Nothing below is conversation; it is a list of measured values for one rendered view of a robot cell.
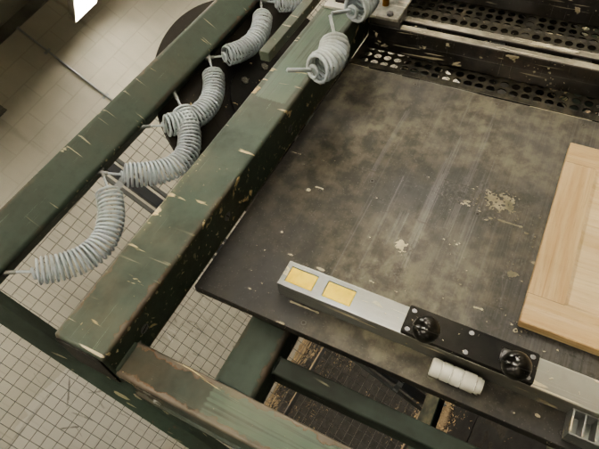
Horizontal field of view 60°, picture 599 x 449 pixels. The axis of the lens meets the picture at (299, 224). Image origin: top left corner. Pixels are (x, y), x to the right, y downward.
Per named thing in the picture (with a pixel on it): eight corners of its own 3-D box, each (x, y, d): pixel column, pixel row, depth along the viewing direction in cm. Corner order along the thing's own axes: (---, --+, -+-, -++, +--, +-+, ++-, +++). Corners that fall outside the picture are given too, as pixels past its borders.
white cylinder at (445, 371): (426, 378, 81) (477, 399, 78) (429, 371, 78) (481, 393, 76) (432, 361, 82) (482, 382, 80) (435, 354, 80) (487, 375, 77)
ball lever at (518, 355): (517, 374, 77) (529, 387, 64) (491, 363, 78) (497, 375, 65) (525, 350, 77) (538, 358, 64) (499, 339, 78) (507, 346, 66)
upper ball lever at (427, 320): (438, 342, 81) (434, 349, 68) (414, 332, 82) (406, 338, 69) (446, 319, 81) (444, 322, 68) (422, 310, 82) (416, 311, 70)
